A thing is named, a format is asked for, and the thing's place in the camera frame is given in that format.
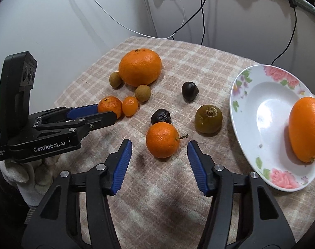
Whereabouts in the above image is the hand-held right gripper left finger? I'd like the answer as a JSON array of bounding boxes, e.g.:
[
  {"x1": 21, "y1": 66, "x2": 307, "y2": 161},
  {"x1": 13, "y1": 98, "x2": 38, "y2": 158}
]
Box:
[{"x1": 21, "y1": 139, "x2": 133, "y2": 249}]

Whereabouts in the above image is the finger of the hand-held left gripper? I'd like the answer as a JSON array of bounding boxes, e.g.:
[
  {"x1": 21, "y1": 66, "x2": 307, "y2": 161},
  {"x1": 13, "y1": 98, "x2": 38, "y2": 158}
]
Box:
[
  {"x1": 28, "y1": 104, "x2": 99, "y2": 124},
  {"x1": 33, "y1": 111, "x2": 117, "y2": 143}
]

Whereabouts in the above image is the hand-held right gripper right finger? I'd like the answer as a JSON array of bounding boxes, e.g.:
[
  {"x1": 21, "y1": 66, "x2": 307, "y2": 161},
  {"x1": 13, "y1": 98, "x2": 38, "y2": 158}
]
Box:
[{"x1": 187, "y1": 140, "x2": 297, "y2": 249}]

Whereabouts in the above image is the small mandarin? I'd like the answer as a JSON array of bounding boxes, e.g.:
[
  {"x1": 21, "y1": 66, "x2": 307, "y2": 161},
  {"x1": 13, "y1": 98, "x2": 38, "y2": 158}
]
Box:
[{"x1": 98, "y1": 96, "x2": 122, "y2": 119}]

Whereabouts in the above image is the small orange kumquat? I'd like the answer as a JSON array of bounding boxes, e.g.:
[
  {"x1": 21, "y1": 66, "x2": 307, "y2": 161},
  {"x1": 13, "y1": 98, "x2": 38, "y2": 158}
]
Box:
[{"x1": 122, "y1": 96, "x2": 139, "y2": 117}]

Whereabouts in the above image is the brown longan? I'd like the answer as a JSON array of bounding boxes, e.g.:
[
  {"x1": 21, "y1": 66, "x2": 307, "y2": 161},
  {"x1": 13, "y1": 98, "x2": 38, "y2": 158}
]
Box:
[
  {"x1": 109, "y1": 72, "x2": 123, "y2": 89},
  {"x1": 135, "y1": 84, "x2": 152, "y2": 102}
]

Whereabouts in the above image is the mandarin with stem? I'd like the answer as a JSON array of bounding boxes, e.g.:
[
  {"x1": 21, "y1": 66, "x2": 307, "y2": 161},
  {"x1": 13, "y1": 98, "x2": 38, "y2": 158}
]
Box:
[{"x1": 146, "y1": 122, "x2": 189, "y2": 159}]

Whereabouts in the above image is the wrinkled dark plum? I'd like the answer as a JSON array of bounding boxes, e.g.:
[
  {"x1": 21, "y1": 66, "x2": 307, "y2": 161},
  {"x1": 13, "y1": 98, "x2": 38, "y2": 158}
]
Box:
[{"x1": 151, "y1": 109, "x2": 172, "y2": 125}]

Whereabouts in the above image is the smooth dark plum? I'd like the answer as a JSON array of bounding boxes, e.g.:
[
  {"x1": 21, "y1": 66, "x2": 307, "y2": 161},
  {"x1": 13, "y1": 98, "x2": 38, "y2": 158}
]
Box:
[{"x1": 182, "y1": 81, "x2": 199, "y2": 101}]

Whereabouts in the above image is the white floral plate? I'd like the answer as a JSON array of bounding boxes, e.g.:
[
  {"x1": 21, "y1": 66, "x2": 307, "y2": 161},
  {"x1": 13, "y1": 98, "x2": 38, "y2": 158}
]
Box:
[{"x1": 230, "y1": 64, "x2": 315, "y2": 191}]

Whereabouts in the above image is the person's left hand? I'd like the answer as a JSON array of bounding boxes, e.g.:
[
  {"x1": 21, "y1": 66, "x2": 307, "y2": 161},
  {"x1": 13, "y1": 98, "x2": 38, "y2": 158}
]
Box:
[{"x1": 0, "y1": 154, "x2": 61, "y2": 206}]

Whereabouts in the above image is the beige checked cloth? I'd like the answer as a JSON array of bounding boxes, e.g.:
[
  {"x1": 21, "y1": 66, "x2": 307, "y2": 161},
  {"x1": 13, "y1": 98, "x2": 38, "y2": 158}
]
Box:
[{"x1": 30, "y1": 36, "x2": 315, "y2": 249}]

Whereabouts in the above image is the large round orange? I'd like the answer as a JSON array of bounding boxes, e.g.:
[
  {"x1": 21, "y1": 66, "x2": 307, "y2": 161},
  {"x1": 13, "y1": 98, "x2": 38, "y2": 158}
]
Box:
[{"x1": 118, "y1": 49, "x2": 162, "y2": 87}]

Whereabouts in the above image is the large oval orange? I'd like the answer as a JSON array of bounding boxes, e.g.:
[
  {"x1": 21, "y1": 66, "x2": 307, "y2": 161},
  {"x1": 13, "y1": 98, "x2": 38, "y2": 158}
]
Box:
[{"x1": 288, "y1": 96, "x2": 315, "y2": 163}]

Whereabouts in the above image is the white cable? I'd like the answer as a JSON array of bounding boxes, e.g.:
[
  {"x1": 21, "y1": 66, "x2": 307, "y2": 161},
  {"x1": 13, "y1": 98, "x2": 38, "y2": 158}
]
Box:
[{"x1": 79, "y1": 0, "x2": 186, "y2": 40}]

